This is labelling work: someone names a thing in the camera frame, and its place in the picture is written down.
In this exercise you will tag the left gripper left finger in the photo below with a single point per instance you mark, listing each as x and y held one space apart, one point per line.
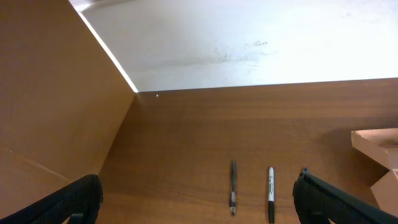
78 202

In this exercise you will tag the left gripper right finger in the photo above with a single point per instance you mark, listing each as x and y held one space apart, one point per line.
318 202

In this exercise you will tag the black white marker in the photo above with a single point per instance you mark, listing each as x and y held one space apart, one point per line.
271 207

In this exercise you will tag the black pen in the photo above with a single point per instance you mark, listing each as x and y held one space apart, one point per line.
232 198

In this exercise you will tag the open cardboard box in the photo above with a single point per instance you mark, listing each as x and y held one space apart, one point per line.
381 146

